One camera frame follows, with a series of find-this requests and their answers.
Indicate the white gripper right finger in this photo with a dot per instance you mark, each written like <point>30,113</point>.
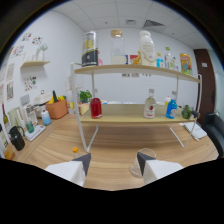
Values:
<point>156,168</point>

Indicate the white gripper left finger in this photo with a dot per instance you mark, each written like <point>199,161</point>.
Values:
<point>71,171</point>

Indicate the small bottle orange cap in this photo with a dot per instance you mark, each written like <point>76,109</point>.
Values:
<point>76,153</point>

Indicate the blue liquid bottle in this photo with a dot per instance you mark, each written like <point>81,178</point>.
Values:
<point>171,110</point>

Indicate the white milk bottle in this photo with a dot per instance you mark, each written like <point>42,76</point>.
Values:
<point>147,50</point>

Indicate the white scale with green cup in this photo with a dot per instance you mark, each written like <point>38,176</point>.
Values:
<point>35,131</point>

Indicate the white notebook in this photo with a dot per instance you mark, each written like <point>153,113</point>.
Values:
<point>195,130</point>

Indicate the two-tier wooden shelf rack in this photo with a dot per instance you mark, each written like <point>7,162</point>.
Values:
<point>126,120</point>

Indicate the clear bottle red label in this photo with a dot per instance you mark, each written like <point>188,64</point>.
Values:
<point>150,108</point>

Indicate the black jug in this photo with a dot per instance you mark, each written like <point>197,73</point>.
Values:
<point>17,140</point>

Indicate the orange container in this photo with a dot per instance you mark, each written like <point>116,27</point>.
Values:
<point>57,110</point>

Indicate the green glass with limes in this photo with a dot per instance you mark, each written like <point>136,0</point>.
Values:
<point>186,112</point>

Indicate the red liquid bottle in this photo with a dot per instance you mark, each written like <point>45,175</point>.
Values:
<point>96,110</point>

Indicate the black office chair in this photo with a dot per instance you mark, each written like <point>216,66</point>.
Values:
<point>215,133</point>

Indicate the green potted plant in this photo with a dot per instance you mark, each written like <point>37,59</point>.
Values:
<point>85,96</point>

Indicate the brown door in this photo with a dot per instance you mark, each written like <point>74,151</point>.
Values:
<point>205,83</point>

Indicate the clear bottle blue cap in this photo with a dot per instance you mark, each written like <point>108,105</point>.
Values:
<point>176,65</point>

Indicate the small blue bottle yellow cap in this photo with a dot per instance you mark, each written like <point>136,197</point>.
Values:
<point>160,61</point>

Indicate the yellow colourful can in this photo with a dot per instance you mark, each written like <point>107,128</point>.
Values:
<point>186,65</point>

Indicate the clear bottle green cap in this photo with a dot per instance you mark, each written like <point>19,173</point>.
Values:
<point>168,60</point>

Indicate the small pink bottle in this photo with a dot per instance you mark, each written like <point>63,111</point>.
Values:
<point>100,62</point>

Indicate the white figurine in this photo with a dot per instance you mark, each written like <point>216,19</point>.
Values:
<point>41,51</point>

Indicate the wooden wall shelf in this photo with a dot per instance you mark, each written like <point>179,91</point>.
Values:
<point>33,63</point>

